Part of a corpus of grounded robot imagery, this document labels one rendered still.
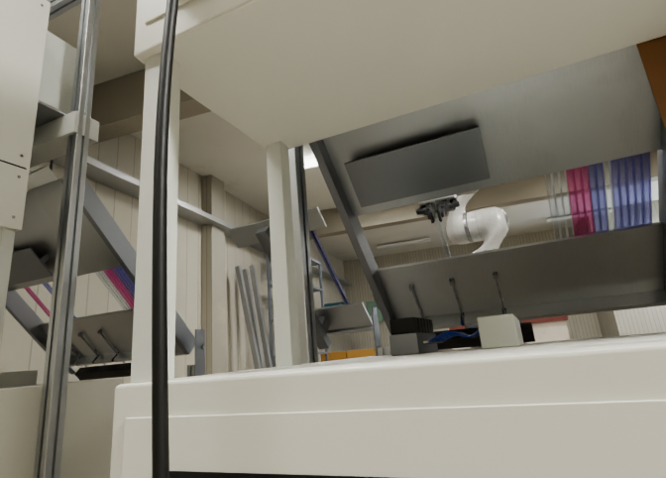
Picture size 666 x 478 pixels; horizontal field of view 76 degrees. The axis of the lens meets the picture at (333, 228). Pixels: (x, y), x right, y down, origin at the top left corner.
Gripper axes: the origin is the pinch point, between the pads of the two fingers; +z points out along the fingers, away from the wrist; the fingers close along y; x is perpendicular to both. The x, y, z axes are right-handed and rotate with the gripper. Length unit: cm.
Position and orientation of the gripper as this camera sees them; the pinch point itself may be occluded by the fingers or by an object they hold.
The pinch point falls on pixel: (436, 214)
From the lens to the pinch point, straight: 116.6
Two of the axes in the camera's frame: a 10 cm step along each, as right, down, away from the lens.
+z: -2.9, 3.9, -8.7
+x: 3.1, 9.0, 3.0
